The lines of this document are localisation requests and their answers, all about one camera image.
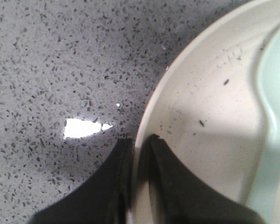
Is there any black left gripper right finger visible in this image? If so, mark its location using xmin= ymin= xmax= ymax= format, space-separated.
xmin=147 ymin=134 xmax=265 ymax=224

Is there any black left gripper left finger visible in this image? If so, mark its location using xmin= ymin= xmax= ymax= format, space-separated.
xmin=29 ymin=139 xmax=133 ymax=224

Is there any cream round plate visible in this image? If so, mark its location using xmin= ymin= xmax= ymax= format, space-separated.
xmin=131 ymin=0 xmax=280 ymax=224

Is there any light blue plastic spoon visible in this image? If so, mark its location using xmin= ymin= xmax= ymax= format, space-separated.
xmin=246 ymin=26 xmax=280 ymax=224

